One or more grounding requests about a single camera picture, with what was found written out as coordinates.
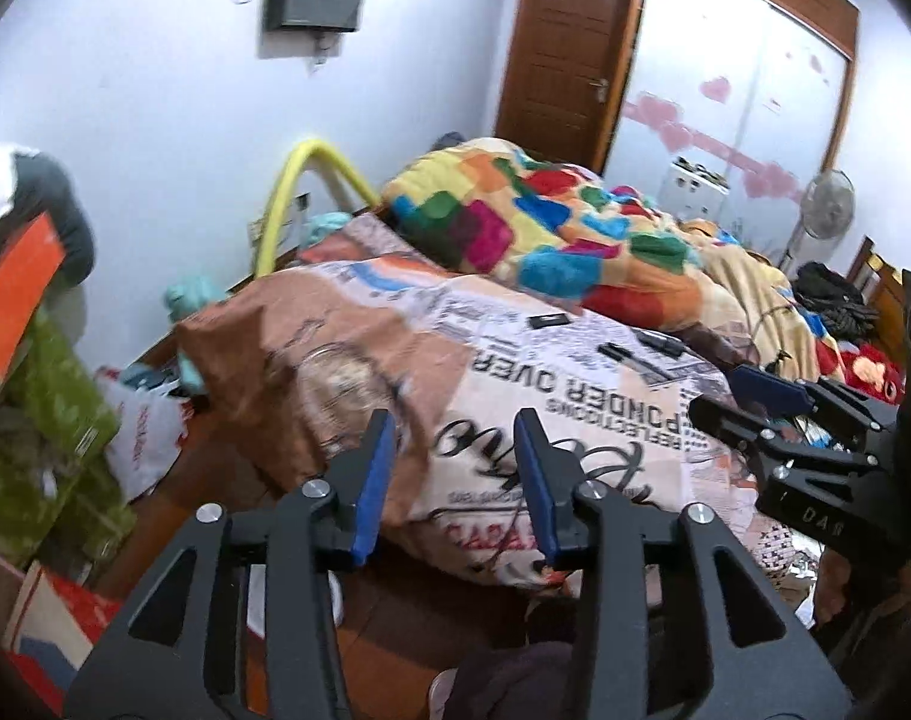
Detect red floral gift bag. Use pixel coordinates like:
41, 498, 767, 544
1, 561, 122, 717

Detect white sliding wardrobe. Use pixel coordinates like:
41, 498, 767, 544
603, 0, 850, 262

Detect beige cartoon blanket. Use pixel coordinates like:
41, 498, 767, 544
680, 220, 844, 382

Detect orange box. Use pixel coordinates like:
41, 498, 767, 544
0, 213, 65, 385

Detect newspaper print bed quilt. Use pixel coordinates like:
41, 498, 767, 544
173, 209, 817, 602

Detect wooden headboard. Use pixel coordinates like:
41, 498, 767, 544
847, 236, 906, 369

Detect black marker pen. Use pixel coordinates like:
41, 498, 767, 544
597, 343, 673, 383

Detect green patterned gift bag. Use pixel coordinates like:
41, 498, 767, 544
0, 310, 135, 583

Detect white small cabinet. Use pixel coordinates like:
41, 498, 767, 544
657, 156, 730, 221

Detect black bag on bed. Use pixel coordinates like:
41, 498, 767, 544
792, 262, 878, 343

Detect teal cloth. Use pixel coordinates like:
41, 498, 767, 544
163, 277, 227, 323

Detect white standing fan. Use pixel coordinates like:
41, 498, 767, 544
779, 169, 855, 273

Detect colourful patchwork fleece blanket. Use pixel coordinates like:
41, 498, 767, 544
380, 138, 711, 332

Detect white slipper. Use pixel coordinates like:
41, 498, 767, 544
245, 562, 345, 639

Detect white red plastic bag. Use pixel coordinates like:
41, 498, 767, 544
94, 367, 193, 502

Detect small black flat object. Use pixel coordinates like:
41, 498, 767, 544
527, 312, 572, 330

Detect brown wooden door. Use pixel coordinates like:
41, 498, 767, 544
494, 0, 638, 167

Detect person's right hand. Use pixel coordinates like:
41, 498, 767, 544
813, 548, 852, 628

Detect red plush toy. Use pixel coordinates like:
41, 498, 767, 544
841, 343, 906, 406

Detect yellow hoop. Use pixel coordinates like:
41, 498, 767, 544
250, 137, 380, 278

